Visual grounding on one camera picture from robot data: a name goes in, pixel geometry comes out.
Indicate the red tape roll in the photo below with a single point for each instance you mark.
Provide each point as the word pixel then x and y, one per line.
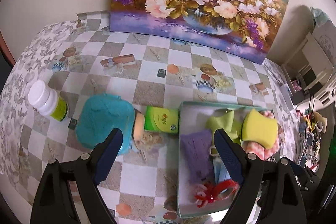
pixel 224 190

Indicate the white pill bottle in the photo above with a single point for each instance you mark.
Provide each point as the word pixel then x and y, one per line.
pixel 47 101

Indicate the white shelf unit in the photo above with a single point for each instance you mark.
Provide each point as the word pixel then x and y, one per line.
pixel 317 75

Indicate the coral zigzag cloth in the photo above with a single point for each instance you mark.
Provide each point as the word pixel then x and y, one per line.
pixel 260 151

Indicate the light blue cloth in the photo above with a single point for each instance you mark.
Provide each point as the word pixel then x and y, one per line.
pixel 220 171

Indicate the checkered patterned tablecloth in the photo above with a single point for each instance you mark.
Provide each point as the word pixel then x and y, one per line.
pixel 83 58

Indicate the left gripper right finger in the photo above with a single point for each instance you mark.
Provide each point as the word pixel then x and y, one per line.
pixel 232 155

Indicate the purple cloth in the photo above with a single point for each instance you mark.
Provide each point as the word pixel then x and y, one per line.
pixel 195 148

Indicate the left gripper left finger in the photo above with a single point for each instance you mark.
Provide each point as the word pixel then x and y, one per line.
pixel 105 153

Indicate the white teal-rimmed tray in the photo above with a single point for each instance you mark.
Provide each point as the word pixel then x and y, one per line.
pixel 192 118

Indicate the teal hat doll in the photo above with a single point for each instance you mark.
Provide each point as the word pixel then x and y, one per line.
pixel 104 112

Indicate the yellow sponge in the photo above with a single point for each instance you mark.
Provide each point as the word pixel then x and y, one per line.
pixel 260 127

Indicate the lime green cloth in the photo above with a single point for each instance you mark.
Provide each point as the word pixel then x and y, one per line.
pixel 231 122

